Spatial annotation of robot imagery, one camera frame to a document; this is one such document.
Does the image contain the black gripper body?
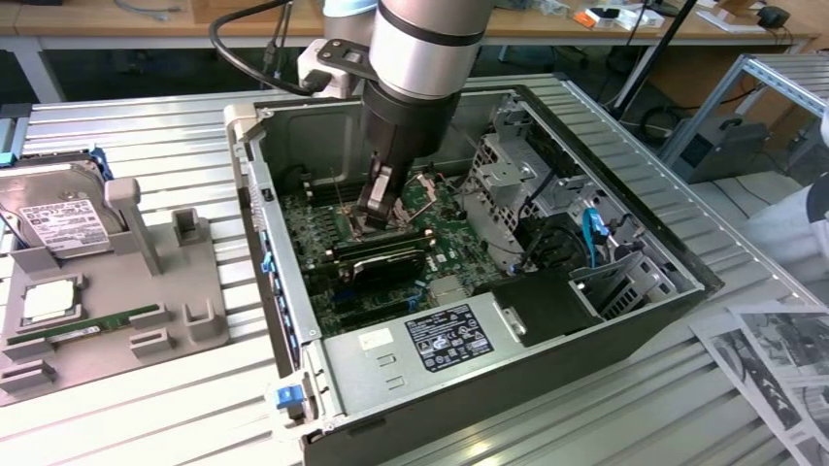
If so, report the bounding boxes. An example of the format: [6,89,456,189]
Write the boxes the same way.
[357,80,461,169]

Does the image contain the black graphics card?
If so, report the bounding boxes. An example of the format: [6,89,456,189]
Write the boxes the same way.
[301,250,425,295]

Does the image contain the metal socket cover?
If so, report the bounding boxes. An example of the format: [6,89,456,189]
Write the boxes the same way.
[393,172,441,219]

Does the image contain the thin metal locking lever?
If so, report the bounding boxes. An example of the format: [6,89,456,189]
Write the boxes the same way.
[328,164,350,213]

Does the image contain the CPU socket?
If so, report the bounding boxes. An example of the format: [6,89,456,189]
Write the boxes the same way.
[340,198,404,242]

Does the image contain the dark RAM stick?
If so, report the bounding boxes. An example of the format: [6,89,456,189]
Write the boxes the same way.
[328,237,435,266]

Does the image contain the green motherboard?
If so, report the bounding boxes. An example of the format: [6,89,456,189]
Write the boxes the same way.
[281,174,512,336]

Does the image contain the metal disk bay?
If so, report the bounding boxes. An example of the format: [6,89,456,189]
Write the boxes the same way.
[464,131,545,239]

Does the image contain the silver chipset heat sink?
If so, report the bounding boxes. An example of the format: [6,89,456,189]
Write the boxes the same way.
[425,279,471,305]

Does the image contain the long black expansion slot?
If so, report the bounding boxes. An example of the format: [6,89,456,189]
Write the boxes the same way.
[338,299,415,329]

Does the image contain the wooden desk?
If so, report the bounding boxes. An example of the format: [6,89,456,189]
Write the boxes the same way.
[0,0,823,103]

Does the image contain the silver power supply with label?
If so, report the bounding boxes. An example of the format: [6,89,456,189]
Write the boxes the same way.
[320,290,529,416]

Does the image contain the black tripod pole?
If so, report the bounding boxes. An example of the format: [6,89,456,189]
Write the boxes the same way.
[611,0,698,111]

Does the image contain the white box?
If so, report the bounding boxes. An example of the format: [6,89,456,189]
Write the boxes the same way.
[585,5,666,30]

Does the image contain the blue case latch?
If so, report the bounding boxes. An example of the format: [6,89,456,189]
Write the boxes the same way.
[269,385,304,409]

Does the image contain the grey parts rack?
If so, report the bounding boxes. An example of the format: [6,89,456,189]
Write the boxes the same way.
[0,177,232,407]

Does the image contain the hard disk with white label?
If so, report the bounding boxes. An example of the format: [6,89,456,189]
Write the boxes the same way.
[0,144,125,261]

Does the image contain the open black PC case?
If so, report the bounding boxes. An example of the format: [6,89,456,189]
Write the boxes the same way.
[222,84,723,466]

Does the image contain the grey box device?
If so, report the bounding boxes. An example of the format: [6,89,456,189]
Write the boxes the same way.
[672,117,775,184]

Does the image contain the green RAM stick with label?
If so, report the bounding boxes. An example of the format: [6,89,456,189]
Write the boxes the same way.
[9,304,160,341]

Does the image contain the silver CPU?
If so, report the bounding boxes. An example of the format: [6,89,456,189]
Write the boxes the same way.
[21,280,77,324]

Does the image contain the black power adapter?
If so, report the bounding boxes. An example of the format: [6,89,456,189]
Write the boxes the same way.
[755,4,790,29]

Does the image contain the person in white coat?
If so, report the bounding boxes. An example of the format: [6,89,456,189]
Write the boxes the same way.
[740,169,829,273]

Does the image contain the printed paper sheet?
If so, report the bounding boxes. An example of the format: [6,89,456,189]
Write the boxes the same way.
[688,317,829,466]
[724,300,829,378]

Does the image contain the black power wire bundle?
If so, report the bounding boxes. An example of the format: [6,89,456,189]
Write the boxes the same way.
[516,216,584,273]

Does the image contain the grey cable with connector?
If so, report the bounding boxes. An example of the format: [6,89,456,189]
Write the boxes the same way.
[261,0,289,82]

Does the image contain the blue wire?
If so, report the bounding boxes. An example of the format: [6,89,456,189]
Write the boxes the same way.
[581,207,609,269]

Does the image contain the thick black camera cable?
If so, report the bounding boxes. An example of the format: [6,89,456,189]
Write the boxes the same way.
[206,0,330,97]

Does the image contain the aluminium bracket with blue clip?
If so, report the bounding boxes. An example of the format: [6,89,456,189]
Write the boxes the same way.
[0,103,31,169]

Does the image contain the aluminium profile frame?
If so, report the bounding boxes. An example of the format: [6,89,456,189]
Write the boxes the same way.
[656,51,829,171]

